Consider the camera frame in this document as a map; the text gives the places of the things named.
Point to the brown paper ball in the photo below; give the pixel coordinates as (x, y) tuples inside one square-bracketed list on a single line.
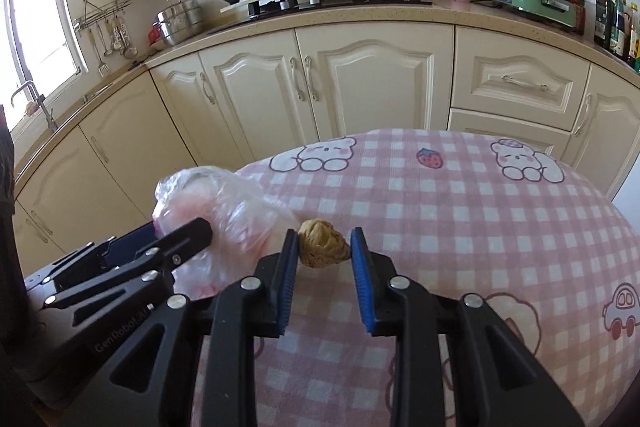
[(322, 244)]

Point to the red container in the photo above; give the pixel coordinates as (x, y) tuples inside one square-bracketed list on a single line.
[(154, 32)]

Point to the metal wall utensil rack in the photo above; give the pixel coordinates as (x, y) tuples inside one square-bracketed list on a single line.
[(102, 14)]

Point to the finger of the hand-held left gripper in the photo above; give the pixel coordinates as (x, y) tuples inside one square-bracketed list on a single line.
[(132, 239), (185, 239)]

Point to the row of cream cabinet doors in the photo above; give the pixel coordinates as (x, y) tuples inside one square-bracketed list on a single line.
[(360, 82)]

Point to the kitchen window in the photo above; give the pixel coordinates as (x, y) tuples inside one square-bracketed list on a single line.
[(45, 17)]

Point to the beige kitchen countertop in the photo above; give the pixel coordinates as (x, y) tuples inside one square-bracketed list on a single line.
[(350, 13)]

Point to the pink checked cartoon tablecloth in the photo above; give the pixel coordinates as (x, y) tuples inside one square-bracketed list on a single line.
[(425, 217)]

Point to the chrome kitchen faucet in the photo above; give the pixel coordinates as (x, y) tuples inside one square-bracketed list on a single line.
[(42, 107)]

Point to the stainless steel steamer pot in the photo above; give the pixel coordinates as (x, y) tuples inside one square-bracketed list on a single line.
[(177, 19)]

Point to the clear pink plastic bag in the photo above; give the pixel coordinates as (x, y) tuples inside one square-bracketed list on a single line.
[(225, 217)]

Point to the row of hanging steel utensils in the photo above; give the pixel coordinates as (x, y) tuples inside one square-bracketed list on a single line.
[(102, 52)]

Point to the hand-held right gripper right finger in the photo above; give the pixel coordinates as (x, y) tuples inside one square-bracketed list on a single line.
[(361, 287)]

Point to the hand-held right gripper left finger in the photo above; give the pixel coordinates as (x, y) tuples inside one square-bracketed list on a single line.
[(289, 287)]

